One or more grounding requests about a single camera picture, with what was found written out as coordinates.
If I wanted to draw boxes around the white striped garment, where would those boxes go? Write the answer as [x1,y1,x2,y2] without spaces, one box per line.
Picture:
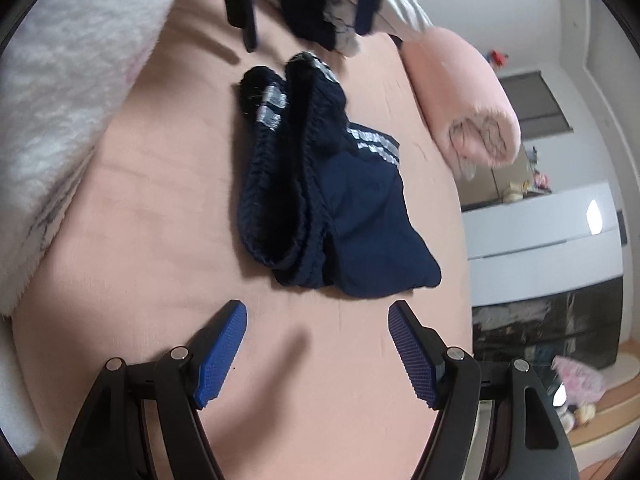
[267,0,433,58]

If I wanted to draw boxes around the navy blue striped shorts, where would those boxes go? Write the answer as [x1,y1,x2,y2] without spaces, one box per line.
[236,52,442,299]

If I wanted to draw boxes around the dark glass wardrobe door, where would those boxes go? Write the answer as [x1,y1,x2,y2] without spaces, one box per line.
[472,278,623,370]

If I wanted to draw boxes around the rolled pink quilt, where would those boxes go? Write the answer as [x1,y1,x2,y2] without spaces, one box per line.
[400,27,521,181]

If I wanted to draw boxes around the fluffy white pink sleeve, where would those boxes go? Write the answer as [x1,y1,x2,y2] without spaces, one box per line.
[1,0,174,316]

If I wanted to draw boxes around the white curved wardrobe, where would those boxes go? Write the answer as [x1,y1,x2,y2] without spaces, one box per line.
[462,182,624,308]

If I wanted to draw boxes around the pink bed sheet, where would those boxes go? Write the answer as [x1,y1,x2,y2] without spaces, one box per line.
[12,0,435,479]

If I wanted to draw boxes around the beige cabinet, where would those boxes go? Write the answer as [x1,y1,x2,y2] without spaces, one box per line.
[457,146,551,212]

